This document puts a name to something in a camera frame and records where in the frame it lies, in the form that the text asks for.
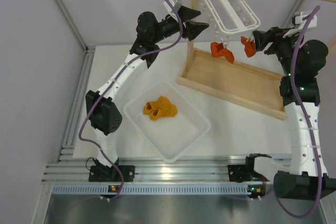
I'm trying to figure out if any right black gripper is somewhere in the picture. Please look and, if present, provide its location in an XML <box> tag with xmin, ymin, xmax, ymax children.
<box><xmin>254</xmin><ymin>26</ymin><xmax>302</xmax><ymax>76</ymax></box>

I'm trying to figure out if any orange sock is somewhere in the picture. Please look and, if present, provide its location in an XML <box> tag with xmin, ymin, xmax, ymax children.
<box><xmin>240</xmin><ymin>36</ymin><xmax>257</xmax><ymax>58</ymax></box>
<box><xmin>211</xmin><ymin>42</ymin><xmax>235</xmax><ymax>64</ymax></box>

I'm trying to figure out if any white clip hanger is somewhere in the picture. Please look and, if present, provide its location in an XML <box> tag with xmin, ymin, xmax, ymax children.
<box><xmin>198</xmin><ymin>0</ymin><xmax>260</xmax><ymax>44</ymax></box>

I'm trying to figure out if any yellow sock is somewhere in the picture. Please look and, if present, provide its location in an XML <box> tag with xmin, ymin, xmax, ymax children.
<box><xmin>143</xmin><ymin>96</ymin><xmax>178</xmax><ymax>118</ymax></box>
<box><xmin>150</xmin><ymin>108</ymin><xmax>164</xmax><ymax>121</ymax></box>

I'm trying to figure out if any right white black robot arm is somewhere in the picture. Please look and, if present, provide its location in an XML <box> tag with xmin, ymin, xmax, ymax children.
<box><xmin>245</xmin><ymin>27</ymin><xmax>335</xmax><ymax>200</ymax></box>

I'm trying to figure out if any wooden hanging rack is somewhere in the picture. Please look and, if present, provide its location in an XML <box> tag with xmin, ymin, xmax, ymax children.
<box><xmin>177</xmin><ymin>0</ymin><xmax>335</xmax><ymax>120</ymax></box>

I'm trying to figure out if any white plastic tray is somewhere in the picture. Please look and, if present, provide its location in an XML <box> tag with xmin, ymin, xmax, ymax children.
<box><xmin>123</xmin><ymin>81</ymin><xmax>211</xmax><ymax>163</ymax></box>

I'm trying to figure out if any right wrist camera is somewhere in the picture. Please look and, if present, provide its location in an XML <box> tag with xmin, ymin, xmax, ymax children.
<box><xmin>292</xmin><ymin>11</ymin><xmax>317</xmax><ymax>31</ymax></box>

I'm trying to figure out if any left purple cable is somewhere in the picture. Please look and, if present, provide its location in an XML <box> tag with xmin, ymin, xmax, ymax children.
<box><xmin>79</xmin><ymin>0</ymin><xmax>184</xmax><ymax>201</ymax></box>

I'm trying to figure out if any aluminium corner frame post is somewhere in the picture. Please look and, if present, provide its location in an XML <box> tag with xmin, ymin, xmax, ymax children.
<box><xmin>39</xmin><ymin>0</ymin><xmax>89</xmax><ymax>51</ymax></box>

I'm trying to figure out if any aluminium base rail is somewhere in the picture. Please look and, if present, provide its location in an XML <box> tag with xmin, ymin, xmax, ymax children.
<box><xmin>43</xmin><ymin>155</ymin><xmax>297</xmax><ymax>183</ymax></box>

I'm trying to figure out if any slotted grey cable duct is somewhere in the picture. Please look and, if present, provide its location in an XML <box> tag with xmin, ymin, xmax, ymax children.
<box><xmin>52</xmin><ymin>184</ymin><xmax>251</xmax><ymax>195</ymax></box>

